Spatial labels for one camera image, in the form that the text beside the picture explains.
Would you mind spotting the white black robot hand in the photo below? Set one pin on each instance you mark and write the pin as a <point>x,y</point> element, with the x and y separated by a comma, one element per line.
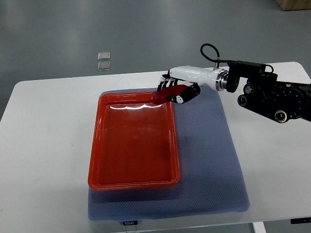
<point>194,78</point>

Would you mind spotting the red pepper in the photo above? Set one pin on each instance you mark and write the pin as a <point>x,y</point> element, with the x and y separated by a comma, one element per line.
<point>166,94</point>

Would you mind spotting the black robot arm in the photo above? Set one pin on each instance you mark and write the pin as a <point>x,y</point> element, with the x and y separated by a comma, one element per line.
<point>263,93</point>

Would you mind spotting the red plastic tray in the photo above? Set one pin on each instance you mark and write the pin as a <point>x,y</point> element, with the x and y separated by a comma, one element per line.
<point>134,143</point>

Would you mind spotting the upper metal floor plate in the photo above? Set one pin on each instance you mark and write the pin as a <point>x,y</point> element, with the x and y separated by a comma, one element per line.
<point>103,56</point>

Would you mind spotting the blue grey mesh mat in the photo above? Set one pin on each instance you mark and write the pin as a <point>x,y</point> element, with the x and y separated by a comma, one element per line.
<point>211,176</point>

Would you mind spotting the wooden box corner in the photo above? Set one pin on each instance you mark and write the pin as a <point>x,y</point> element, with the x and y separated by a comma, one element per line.
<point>292,5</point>

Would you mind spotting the black table label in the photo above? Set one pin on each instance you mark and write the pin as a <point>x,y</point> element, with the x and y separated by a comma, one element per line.
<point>130,223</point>

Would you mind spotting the white table leg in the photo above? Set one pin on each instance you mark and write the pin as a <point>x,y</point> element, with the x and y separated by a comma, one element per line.
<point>259,227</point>

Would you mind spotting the black table control panel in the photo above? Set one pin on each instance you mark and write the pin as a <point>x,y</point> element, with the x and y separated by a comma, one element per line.
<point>300,220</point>

